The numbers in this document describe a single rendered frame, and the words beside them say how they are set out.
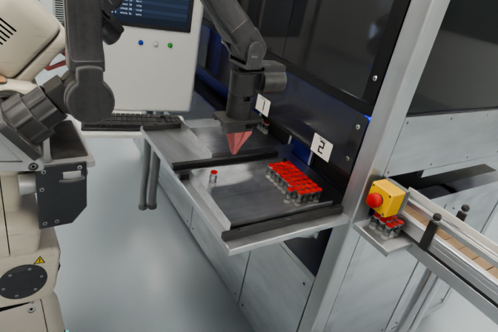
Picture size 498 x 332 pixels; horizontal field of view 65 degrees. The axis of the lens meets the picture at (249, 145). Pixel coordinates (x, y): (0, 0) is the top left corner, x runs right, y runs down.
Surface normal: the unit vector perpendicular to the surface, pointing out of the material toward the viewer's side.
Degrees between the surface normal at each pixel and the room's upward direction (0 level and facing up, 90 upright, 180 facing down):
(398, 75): 90
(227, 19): 82
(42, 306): 0
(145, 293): 0
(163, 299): 0
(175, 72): 90
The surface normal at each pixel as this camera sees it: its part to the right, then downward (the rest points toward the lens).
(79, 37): 0.46, 0.34
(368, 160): -0.84, 0.09
